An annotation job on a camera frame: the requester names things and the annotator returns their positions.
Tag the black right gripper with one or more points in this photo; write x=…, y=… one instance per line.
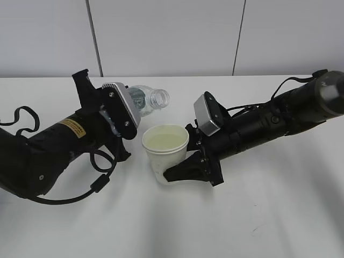
x=202, y=165

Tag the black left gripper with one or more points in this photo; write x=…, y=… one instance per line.
x=94, y=114

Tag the white paper cup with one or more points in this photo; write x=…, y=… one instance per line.
x=165, y=146

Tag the clear green-label water bottle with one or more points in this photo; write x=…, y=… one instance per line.
x=147, y=100

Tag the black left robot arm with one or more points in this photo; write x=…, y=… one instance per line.
x=32, y=159

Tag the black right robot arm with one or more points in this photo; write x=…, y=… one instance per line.
x=216, y=134

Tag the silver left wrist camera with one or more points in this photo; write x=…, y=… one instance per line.
x=121, y=109

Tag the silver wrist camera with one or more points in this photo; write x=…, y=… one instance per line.
x=121, y=109
x=208, y=114

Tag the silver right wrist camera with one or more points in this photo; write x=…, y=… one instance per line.
x=208, y=114

